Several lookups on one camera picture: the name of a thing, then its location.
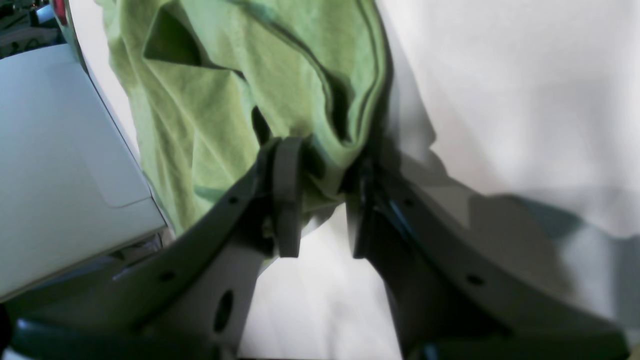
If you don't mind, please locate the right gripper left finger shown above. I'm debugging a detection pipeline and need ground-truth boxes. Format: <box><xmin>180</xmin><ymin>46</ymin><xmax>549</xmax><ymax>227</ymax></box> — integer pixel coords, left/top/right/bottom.
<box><xmin>10</xmin><ymin>137</ymin><xmax>304</xmax><ymax>360</ymax></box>

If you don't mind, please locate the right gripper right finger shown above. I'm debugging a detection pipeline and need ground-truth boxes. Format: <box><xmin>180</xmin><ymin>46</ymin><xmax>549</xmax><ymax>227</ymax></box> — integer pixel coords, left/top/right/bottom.
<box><xmin>345</xmin><ymin>160</ymin><xmax>630</xmax><ymax>360</ymax></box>

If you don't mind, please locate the green t-shirt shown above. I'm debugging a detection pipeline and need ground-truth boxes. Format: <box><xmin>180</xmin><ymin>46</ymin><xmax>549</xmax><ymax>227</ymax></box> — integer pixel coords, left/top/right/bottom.
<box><xmin>97</xmin><ymin>0</ymin><xmax>389</xmax><ymax>237</ymax></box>

